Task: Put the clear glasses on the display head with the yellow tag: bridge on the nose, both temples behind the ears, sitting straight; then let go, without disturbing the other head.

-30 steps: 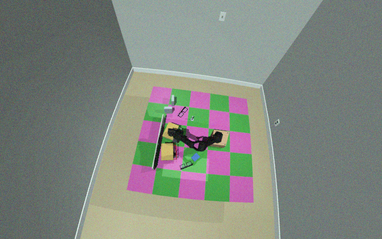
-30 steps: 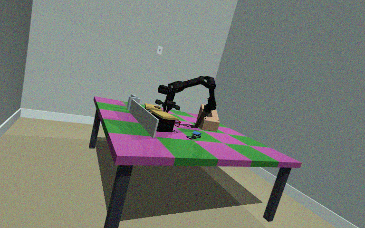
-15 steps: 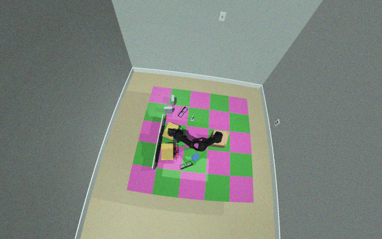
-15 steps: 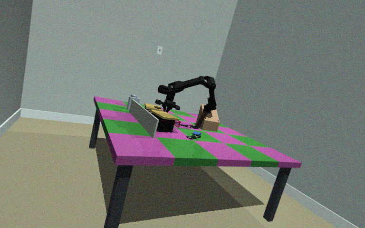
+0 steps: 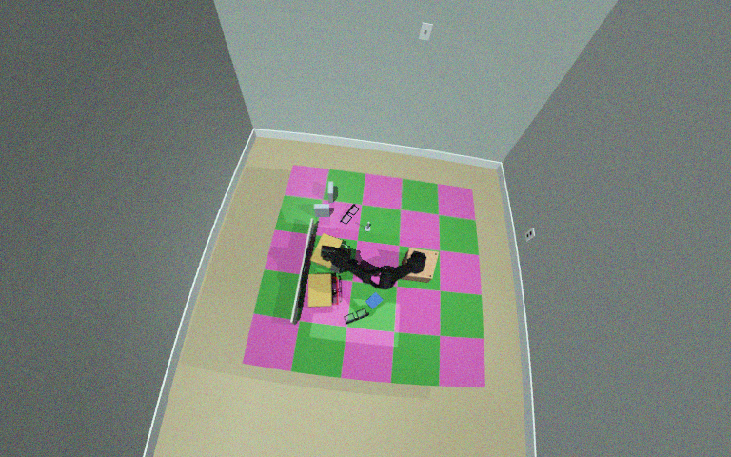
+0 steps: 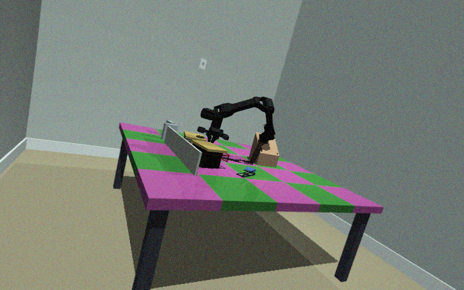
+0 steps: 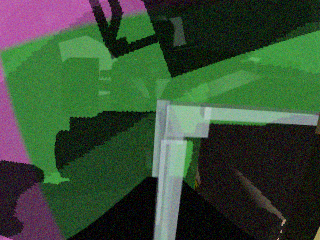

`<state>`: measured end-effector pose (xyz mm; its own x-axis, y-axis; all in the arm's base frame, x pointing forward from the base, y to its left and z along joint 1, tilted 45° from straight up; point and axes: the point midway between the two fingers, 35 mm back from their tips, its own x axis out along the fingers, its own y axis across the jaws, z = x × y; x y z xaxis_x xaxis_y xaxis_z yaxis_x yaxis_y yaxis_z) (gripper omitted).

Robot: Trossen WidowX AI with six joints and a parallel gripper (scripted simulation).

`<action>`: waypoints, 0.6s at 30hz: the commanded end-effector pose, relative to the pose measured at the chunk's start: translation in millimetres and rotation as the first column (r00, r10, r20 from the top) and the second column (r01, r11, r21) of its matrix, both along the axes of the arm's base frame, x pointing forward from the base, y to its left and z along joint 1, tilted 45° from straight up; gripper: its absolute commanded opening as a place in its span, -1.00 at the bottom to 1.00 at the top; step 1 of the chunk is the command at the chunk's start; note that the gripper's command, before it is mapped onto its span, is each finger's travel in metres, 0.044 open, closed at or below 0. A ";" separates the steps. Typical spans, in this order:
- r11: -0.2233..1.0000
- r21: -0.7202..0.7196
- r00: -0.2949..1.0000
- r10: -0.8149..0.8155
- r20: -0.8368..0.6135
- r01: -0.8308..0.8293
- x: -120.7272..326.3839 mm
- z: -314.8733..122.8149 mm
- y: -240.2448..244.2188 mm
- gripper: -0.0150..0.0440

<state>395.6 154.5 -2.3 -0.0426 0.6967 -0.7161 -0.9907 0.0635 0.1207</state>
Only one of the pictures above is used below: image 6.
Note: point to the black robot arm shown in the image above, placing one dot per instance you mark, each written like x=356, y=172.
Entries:
x=228, y=109

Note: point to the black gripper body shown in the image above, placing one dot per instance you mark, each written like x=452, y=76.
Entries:
x=203, y=130

